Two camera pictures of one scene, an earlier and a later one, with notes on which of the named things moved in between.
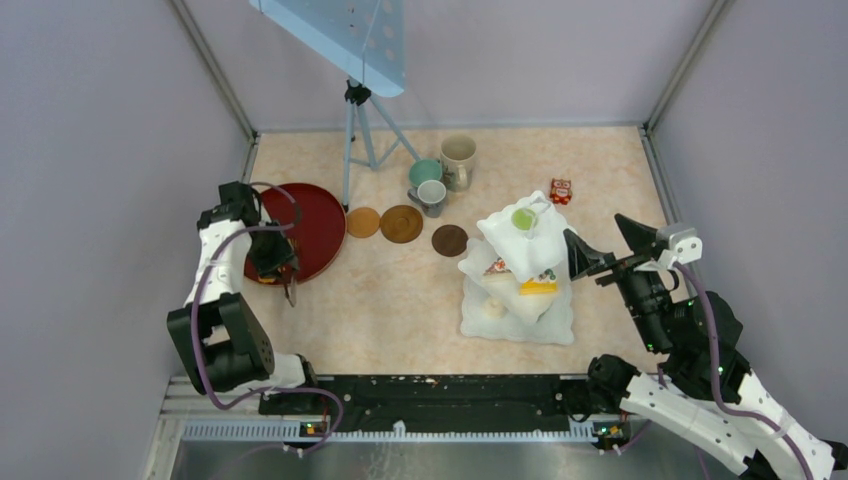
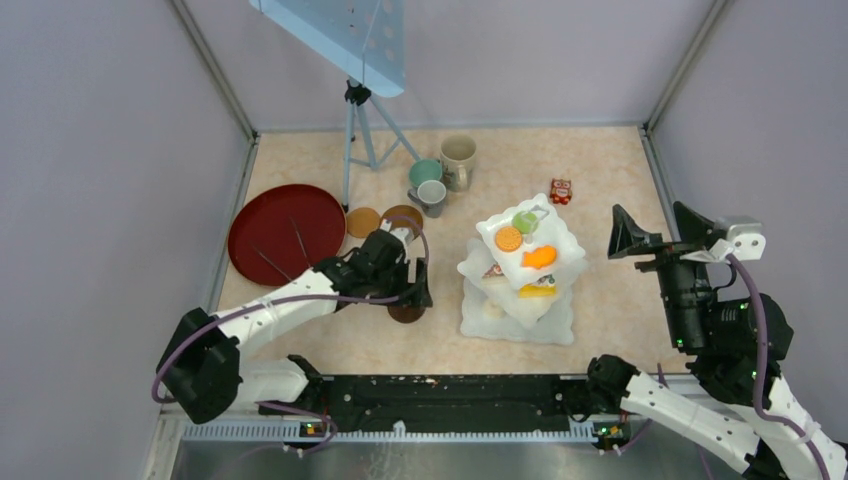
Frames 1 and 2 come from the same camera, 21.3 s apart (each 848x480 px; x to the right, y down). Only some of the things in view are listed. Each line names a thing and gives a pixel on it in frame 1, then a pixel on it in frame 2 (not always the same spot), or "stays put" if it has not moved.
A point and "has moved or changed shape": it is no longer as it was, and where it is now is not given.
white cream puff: (495, 309) stays put
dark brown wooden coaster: (449, 240) -> (405, 313)
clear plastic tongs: (290, 286) has moved or changed shape
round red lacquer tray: (318, 240) stays put
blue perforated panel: (363, 40) stays put
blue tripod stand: (357, 95) stays put
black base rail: (445, 403) stays put
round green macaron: (523, 219) stays put
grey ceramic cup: (430, 194) stays put
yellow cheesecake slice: (534, 287) stays put
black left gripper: (267, 266) -> (402, 266)
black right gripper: (641, 239) -> (626, 237)
